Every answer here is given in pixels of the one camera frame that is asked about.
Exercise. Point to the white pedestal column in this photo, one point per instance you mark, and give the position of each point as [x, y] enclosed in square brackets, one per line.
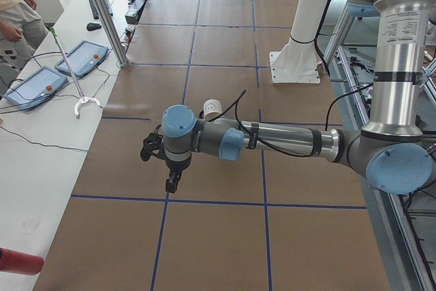
[297, 61]

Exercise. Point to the lower teach pendant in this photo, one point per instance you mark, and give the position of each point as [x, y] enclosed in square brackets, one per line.
[36, 88]

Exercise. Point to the aluminium frame post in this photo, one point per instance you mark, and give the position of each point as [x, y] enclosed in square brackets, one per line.
[111, 32]

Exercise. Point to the teach pendant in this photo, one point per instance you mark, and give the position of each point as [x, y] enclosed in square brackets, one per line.
[36, 88]
[86, 56]

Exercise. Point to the black box device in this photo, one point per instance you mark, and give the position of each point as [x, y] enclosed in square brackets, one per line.
[134, 12]

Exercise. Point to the person in beige clothes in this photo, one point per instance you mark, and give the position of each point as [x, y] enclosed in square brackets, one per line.
[22, 31]

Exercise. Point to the upper teach pendant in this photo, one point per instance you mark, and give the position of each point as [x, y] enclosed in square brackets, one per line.
[86, 56]

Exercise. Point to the red bottle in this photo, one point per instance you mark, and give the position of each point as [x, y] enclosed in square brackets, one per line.
[20, 263]

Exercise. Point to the white mug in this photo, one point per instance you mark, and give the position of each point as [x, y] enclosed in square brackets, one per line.
[211, 109]

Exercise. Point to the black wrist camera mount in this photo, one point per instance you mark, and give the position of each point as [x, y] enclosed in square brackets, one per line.
[153, 146]

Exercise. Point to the black computer mouse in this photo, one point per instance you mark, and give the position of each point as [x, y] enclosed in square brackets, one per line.
[92, 26]

